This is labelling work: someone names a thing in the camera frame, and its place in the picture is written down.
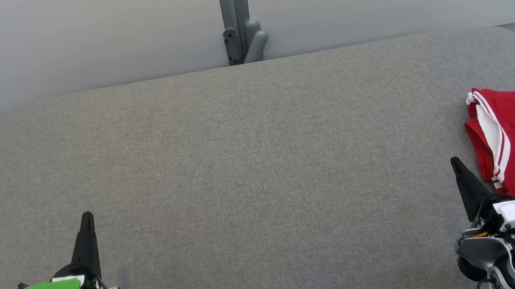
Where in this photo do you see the grey metal post bracket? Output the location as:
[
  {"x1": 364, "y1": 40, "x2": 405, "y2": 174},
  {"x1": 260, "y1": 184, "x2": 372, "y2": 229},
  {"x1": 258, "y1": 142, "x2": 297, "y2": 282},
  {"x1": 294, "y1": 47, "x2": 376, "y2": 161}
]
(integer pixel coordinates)
[{"x1": 216, "y1": 0, "x2": 256, "y2": 67}]

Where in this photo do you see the grey fabric sofa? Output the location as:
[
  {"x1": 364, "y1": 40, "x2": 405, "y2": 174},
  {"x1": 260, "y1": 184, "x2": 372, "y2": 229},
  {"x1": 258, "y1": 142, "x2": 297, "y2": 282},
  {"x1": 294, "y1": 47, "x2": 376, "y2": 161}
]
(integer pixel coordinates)
[{"x1": 0, "y1": 22, "x2": 515, "y2": 289}]

